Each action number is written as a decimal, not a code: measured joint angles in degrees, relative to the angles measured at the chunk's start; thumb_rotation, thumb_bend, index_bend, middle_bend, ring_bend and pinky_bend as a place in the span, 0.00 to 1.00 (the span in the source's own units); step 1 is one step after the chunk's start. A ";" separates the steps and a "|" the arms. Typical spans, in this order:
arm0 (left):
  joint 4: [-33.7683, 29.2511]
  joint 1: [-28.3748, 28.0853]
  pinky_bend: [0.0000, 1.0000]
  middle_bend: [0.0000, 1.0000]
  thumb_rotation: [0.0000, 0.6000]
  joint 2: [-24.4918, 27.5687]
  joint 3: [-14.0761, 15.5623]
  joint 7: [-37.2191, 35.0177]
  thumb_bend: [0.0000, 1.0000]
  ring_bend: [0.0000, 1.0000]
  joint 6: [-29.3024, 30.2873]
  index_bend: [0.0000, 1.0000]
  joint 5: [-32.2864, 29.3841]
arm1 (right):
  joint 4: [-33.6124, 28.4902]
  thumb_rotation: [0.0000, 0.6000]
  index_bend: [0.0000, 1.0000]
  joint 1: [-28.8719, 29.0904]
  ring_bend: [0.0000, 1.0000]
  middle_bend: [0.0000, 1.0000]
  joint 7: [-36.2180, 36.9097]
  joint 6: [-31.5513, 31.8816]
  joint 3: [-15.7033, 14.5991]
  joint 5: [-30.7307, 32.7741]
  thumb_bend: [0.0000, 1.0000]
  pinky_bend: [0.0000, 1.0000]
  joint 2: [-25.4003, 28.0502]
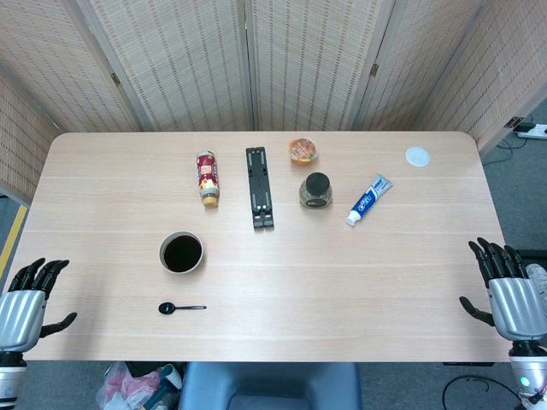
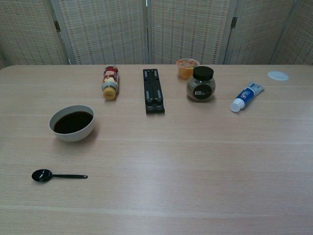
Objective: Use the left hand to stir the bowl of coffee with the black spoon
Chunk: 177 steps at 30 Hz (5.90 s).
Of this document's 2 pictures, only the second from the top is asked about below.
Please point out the black plastic spoon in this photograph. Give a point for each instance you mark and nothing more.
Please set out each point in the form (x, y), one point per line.
(41, 175)

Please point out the white bowl with dark inside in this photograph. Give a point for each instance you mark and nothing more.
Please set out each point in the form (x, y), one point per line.
(73, 136)

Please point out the black folding stand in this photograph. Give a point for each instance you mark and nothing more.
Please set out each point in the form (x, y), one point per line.
(152, 98)

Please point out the glass jar with black lid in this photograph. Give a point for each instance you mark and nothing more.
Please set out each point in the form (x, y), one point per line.
(200, 90)

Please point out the orange jelly cup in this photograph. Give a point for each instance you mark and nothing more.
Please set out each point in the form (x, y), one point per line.
(183, 71)

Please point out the drink bottle with yellow cap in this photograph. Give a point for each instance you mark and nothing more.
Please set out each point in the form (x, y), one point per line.
(110, 80)

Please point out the blue white toothpaste tube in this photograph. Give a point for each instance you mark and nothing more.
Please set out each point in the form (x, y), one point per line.
(245, 96)

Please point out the woven folding screen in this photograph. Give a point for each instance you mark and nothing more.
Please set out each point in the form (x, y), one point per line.
(105, 31)

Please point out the brass screen hinge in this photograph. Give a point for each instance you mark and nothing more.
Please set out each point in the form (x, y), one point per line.
(57, 26)
(234, 22)

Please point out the white round table grommet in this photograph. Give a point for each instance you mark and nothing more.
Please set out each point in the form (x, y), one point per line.
(278, 75)

